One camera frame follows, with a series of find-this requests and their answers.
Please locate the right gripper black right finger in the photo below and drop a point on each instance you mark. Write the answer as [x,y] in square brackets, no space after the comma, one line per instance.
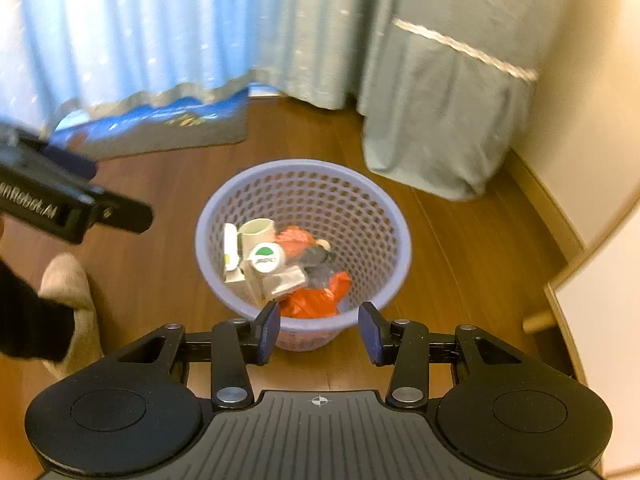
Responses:
[403,345]

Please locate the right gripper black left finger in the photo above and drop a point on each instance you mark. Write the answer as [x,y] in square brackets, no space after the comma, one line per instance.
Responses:
[236,344]

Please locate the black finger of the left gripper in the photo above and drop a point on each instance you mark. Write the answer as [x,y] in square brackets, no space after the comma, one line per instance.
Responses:
[118,211]
[78,165]

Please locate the orange plastic bag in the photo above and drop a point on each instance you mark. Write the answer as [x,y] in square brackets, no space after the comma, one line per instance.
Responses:
[307,303]

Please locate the clear crushed plastic bottle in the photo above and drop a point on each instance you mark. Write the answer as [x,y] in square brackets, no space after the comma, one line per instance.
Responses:
[264,264]

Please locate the lavender plastic basket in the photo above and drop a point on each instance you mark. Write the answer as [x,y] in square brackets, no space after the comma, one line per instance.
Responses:
[318,238]

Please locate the white medicine tablet box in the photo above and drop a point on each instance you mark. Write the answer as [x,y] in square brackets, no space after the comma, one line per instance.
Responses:
[234,277]

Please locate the orange foam fruit net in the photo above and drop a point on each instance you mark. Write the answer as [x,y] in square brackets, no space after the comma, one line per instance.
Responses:
[294,241]

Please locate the beige sock foot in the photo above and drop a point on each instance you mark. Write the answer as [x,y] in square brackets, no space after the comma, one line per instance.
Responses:
[75,331]

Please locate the blue grey floor mat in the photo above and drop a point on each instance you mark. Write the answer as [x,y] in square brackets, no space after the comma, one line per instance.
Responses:
[185,123]

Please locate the light blue curtain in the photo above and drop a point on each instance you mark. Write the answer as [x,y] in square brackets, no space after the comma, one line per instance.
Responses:
[109,56]

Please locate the white wooden furniture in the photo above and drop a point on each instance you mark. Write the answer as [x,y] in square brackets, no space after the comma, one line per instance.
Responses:
[595,303]

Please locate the grey-green bed skirt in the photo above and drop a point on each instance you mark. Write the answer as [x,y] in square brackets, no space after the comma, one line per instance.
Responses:
[447,85]

